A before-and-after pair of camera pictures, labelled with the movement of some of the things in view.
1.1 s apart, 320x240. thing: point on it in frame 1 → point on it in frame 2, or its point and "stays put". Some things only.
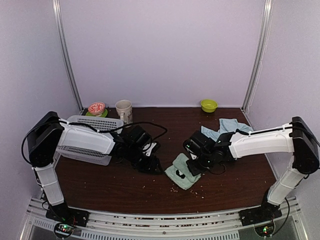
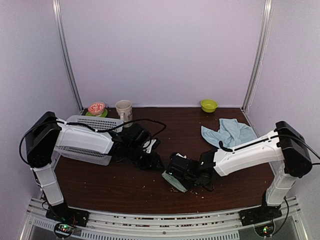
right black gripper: (194, 171) → (188, 185)
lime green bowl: (208, 105) stays put
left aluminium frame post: (58, 16) stays put
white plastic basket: (86, 155) stays put
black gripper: (197, 142) → (180, 166)
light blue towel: (225, 125) stays put
